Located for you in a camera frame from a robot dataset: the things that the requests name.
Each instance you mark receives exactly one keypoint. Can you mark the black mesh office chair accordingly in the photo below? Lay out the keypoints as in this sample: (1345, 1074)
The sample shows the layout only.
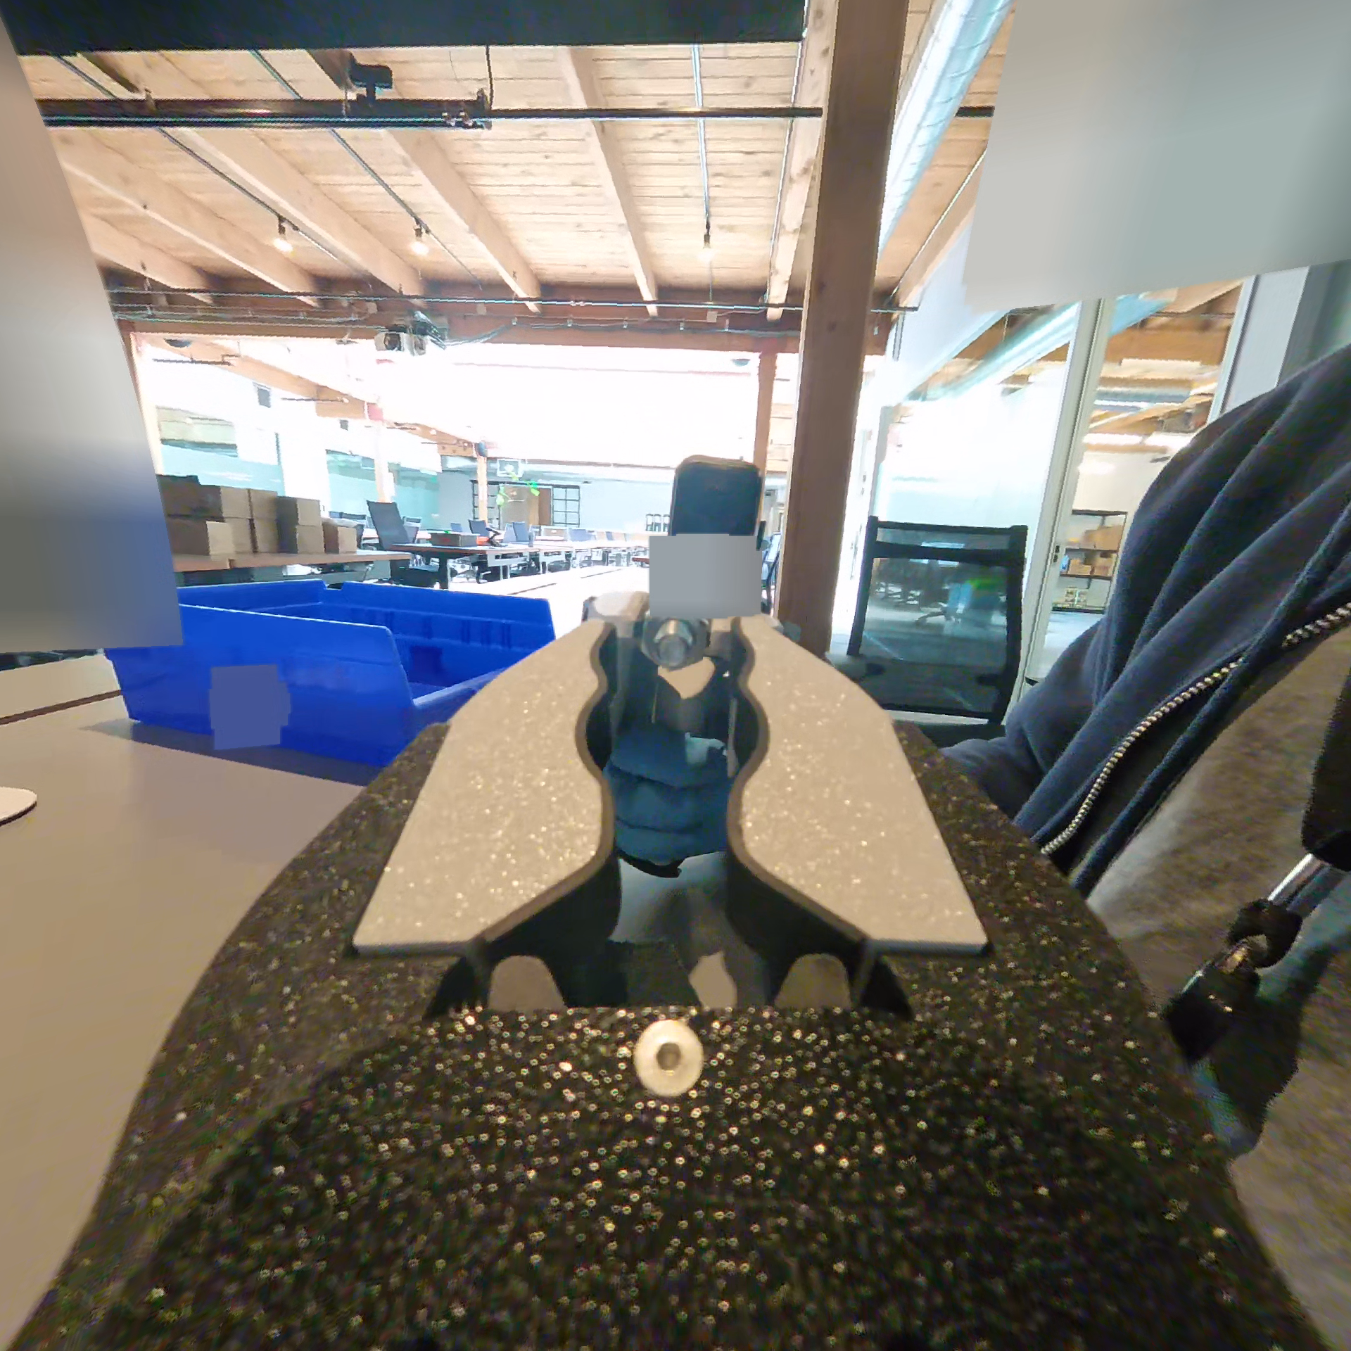
(940, 611)

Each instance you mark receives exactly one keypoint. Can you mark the storage shelf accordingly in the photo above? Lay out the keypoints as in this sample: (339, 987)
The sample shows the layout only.
(1098, 559)

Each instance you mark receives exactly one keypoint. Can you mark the stack of cardboard boxes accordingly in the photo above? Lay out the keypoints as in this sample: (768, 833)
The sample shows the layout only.
(244, 516)

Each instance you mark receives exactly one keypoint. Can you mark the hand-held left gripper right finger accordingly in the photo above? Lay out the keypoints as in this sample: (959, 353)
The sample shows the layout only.
(855, 823)

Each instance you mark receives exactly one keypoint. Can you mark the large blue plastic bin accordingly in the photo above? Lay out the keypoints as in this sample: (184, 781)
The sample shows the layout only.
(318, 654)

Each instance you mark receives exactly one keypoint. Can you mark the black badge reel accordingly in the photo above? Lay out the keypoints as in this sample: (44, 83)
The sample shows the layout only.
(1236, 971)

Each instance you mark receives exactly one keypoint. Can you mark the navy zip jacket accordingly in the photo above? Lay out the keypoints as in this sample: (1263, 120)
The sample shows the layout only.
(1213, 548)

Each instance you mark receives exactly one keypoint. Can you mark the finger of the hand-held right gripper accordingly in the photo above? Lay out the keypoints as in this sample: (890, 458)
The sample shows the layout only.
(623, 606)
(729, 638)

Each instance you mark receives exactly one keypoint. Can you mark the white stand base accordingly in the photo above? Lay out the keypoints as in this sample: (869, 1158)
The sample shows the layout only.
(14, 804)

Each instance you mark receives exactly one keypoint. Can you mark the ceiling spot light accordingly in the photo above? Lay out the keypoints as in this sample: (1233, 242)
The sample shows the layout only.
(419, 239)
(282, 238)

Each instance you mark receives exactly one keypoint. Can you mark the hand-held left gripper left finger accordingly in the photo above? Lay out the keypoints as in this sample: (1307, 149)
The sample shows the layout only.
(496, 823)

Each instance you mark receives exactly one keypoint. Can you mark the person's right hand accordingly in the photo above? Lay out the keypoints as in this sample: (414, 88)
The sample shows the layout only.
(665, 791)

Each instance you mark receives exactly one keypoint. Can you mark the silver bolt with nut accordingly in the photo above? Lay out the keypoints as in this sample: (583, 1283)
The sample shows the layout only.
(676, 641)

